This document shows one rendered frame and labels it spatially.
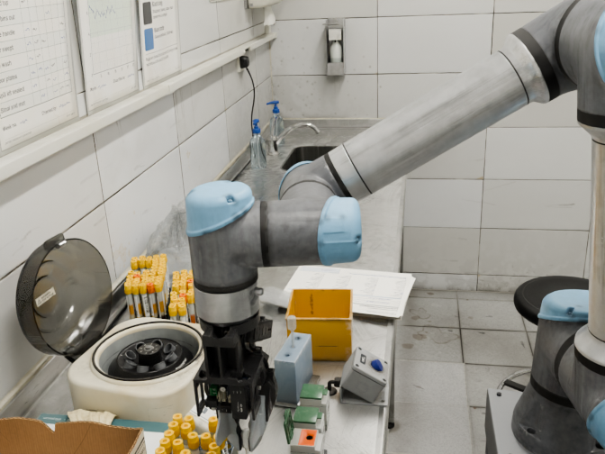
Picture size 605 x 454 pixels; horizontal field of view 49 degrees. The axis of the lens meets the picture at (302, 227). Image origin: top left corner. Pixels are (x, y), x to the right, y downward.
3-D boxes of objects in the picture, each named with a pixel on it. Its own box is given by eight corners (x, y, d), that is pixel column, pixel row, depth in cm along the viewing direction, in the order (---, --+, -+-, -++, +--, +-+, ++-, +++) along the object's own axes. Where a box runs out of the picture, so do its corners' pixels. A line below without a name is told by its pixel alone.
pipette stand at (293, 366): (305, 410, 121) (302, 364, 117) (269, 404, 123) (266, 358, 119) (320, 379, 130) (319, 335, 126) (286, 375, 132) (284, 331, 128)
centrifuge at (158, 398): (207, 463, 109) (200, 401, 105) (58, 431, 118) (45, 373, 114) (262, 381, 130) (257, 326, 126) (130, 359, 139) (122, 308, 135)
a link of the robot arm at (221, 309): (203, 264, 81) (269, 266, 79) (207, 297, 82) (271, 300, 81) (184, 293, 74) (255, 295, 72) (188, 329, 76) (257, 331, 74)
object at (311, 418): (321, 456, 110) (320, 422, 107) (293, 454, 110) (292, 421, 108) (325, 440, 113) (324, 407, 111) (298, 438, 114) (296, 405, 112)
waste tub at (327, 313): (352, 362, 135) (352, 319, 131) (287, 361, 136) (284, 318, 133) (353, 328, 147) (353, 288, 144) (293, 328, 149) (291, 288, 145)
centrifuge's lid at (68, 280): (19, 261, 108) (-19, 262, 111) (62, 392, 116) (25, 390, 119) (97, 215, 127) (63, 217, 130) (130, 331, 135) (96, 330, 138)
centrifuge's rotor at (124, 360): (169, 412, 113) (164, 376, 111) (93, 397, 118) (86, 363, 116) (209, 363, 127) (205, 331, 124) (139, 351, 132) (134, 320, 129)
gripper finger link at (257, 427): (240, 475, 83) (231, 414, 80) (251, 443, 88) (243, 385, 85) (265, 476, 82) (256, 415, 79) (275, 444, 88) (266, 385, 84)
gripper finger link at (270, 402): (242, 422, 85) (234, 365, 82) (246, 413, 87) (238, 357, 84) (278, 423, 84) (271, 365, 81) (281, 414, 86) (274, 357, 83)
